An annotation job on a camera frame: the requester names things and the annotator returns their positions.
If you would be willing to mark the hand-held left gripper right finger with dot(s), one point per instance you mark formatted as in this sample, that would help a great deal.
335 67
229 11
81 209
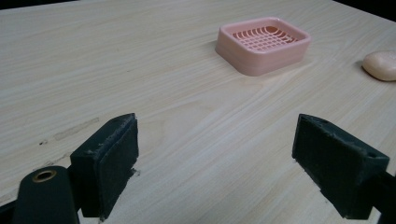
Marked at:
336 168

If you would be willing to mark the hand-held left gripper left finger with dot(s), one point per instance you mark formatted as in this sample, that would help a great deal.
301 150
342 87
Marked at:
102 168

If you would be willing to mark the peach soap bar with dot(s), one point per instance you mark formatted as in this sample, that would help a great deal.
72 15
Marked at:
381 66

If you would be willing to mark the pink soap dish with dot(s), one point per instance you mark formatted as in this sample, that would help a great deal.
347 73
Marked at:
262 45

